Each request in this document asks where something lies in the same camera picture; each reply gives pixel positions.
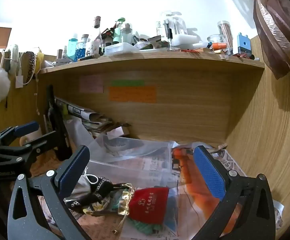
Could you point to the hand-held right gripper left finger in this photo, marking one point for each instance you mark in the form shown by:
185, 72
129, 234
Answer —
71, 171

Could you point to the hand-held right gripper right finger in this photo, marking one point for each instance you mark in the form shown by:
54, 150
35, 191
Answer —
209, 172

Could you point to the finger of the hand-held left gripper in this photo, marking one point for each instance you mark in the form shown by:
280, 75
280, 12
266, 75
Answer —
26, 126
46, 140

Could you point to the newspaper with orange picture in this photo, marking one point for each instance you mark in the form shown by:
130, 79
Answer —
197, 180

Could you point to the black stand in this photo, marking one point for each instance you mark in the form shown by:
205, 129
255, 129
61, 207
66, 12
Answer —
57, 120

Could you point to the grey face mask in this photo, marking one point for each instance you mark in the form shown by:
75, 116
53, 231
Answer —
83, 191

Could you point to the black patterned pouch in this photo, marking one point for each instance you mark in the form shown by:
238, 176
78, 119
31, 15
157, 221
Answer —
102, 188

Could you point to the floral cloth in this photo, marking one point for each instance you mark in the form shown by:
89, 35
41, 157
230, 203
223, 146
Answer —
97, 207

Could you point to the white paper tag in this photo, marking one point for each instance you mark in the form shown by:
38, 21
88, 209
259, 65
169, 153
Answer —
19, 81

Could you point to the stack of newspapers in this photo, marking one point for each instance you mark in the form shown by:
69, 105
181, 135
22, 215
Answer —
92, 120

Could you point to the white paper scrap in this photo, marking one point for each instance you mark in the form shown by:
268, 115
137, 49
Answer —
116, 132

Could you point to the gold organza pouch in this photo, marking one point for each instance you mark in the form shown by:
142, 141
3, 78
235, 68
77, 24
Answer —
125, 202

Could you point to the braided dark band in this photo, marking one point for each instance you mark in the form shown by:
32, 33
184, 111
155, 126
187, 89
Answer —
31, 62

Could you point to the yellow hanging item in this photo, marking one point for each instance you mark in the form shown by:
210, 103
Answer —
39, 60

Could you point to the pink sticky note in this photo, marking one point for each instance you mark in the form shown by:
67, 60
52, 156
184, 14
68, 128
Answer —
91, 83

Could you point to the white fluffy strip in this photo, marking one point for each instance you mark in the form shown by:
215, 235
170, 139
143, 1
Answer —
14, 55

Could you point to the small white spray bottle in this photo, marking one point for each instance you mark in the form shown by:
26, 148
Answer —
64, 51

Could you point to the green knitted cloth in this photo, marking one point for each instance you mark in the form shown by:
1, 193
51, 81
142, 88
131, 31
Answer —
145, 226

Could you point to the wooden shelf unit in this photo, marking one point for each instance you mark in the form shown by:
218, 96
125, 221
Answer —
184, 90

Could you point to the blue dotted bottle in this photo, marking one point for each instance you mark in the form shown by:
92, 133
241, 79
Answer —
80, 51

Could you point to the blue liquid bottle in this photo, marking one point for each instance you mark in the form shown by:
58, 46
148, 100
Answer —
72, 46

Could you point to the orange sticky note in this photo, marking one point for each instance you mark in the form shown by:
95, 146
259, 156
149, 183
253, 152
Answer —
133, 94

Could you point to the green sticky note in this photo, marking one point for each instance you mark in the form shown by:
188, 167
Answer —
128, 82

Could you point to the grey-capped bottle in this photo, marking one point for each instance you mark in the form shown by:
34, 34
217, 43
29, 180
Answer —
85, 39

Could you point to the small clear lidded box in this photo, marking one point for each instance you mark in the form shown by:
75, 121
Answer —
121, 48

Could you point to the brown-capped glass bottle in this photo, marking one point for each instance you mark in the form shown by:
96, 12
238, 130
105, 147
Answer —
97, 23

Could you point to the orange and white tube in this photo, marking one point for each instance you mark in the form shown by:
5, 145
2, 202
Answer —
218, 46

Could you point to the green-capped bottle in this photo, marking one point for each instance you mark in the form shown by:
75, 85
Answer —
117, 32

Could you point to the blue plastic device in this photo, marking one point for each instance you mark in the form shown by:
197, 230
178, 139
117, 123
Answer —
243, 43

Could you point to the glass bowl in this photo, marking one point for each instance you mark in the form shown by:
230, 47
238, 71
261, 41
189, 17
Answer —
216, 39

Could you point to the white foam box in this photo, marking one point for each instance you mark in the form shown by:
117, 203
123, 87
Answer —
187, 40

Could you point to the silver-capped clear bottle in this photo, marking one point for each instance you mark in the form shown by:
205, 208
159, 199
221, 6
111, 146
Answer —
127, 33

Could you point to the clear jar of brown sticks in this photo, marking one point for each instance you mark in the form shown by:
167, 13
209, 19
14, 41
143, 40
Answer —
225, 33

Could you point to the beige squeeze tube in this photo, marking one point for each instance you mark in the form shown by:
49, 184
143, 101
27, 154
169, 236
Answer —
155, 41

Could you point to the clear blister package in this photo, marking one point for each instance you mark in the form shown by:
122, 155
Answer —
176, 23

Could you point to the clear bottle with white label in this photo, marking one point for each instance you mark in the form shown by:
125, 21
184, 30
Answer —
158, 28

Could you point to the brown hanging bag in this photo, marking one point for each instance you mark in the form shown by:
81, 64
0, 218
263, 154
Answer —
277, 27

